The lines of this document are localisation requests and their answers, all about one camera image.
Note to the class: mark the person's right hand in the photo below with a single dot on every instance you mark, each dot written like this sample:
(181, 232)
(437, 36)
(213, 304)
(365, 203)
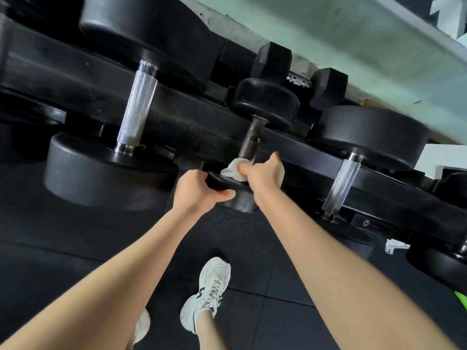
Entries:
(264, 178)

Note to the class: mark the person's left hand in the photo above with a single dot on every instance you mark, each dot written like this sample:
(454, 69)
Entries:
(193, 193)

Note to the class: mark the white wet wipe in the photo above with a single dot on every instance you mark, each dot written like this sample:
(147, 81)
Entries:
(233, 169)

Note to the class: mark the large black dumbbell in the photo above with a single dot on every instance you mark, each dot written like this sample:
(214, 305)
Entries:
(372, 134)

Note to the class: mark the heavy black dumbbell black grip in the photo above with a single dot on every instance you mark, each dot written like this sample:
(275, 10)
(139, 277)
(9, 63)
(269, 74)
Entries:
(438, 266)

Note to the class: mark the green wet wipes pack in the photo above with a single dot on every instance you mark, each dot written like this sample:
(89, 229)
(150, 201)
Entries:
(461, 300)

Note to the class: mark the person's left forearm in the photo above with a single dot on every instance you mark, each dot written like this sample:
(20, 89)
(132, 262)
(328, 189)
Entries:
(91, 287)

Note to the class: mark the person's right forearm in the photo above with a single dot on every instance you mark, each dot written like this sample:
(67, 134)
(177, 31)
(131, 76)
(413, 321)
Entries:
(346, 280)

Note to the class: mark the person's right white sneaker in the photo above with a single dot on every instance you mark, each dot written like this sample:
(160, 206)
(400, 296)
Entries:
(209, 287)

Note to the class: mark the person's white sneaker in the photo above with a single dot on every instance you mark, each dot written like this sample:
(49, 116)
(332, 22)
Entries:
(144, 324)
(209, 287)

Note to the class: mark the black hex dumbbell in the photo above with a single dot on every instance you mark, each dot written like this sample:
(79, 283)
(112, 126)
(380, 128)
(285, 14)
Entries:
(271, 60)

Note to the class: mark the person's right leg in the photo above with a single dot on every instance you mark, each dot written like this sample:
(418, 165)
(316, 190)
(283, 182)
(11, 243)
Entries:
(209, 331)

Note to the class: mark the person's left white sneaker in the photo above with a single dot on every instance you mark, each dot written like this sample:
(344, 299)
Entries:
(144, 324)

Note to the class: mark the black dumbbell rack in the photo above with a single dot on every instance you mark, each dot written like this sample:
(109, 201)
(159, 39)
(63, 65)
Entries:
(73, 80)

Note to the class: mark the white metal rack leg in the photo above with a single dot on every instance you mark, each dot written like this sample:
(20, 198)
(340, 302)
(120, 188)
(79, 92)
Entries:
(445, 160)

